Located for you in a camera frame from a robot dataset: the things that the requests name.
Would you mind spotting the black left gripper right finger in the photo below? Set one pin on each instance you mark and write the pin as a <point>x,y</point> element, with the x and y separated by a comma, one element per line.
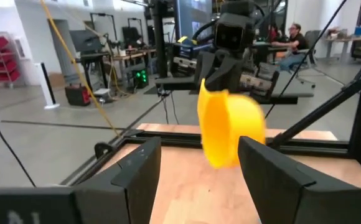
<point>292,196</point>

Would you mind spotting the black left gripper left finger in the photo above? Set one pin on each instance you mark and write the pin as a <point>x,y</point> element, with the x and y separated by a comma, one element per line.
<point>121,193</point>

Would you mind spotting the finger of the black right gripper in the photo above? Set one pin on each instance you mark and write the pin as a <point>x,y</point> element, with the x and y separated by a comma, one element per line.
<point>205,65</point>
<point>227,74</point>

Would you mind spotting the yellow measuring cup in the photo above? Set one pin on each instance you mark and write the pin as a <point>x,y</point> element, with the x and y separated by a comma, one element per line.
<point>230,130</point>

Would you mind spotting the person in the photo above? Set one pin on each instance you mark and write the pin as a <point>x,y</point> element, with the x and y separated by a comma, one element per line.
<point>297,40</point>

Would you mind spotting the black device with green lights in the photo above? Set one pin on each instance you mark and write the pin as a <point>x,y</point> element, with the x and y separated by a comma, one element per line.
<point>140,79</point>

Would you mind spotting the grey office chair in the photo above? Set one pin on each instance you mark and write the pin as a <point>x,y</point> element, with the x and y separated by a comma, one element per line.
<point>312,46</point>

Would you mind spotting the red and black box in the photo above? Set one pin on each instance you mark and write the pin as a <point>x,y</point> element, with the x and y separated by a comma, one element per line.
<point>77,95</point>

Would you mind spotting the black workshop desk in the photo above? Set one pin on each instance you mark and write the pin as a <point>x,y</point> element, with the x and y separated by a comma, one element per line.
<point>93,59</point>

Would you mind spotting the white floor stand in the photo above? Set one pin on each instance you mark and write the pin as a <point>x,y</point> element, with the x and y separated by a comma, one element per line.
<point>48,87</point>

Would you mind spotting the red bin rack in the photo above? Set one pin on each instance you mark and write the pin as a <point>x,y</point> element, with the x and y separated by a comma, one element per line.
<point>0,59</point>

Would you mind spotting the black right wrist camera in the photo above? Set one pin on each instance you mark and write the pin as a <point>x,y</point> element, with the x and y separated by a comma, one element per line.
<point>234,34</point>

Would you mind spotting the black aluminium table frame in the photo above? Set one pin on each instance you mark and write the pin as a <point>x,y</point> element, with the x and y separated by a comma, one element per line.
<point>174,138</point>

